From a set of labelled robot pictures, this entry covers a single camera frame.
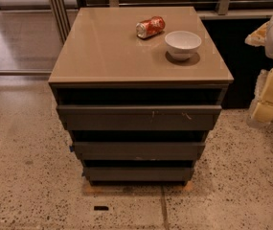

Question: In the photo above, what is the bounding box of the crushed orange soda can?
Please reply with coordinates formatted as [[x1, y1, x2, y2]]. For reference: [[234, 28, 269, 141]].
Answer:
[[136, 16, 166, 39]]

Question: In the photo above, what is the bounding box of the grey three-drawer cabinet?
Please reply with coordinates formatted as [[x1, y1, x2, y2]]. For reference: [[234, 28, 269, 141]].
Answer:
[[48, 6, 235, 187]]

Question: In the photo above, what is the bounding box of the grey top drawer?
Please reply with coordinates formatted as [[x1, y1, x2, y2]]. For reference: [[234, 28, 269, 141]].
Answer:
[[57, 105, 221, 131]]

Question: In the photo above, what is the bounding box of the black floor marker tape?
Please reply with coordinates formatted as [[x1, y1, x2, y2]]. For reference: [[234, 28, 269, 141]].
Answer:
[[94, 205, 109, 211]]

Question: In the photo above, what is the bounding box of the grey middle drawer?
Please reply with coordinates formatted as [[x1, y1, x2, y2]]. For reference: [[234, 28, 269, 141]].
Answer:
[[72, 142, 205, 161]]

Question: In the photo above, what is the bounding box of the white ceramic bowl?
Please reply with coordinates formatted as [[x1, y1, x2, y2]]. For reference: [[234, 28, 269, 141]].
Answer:
[[165, 31, 202, 61]]

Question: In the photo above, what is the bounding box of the grey drawer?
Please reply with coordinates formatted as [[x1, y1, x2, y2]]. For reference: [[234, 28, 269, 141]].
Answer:
[[72, 142, 205, 161], [83, 167, 193, 181], [57, 105, 221, 131]]

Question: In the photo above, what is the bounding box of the grey bottom drawer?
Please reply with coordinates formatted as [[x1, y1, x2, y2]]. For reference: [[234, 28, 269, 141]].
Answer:
[[83, 167, 193, 181]]

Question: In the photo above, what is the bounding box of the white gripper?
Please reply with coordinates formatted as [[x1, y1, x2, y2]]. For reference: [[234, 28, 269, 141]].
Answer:
[[245, 22, 273, 123]]

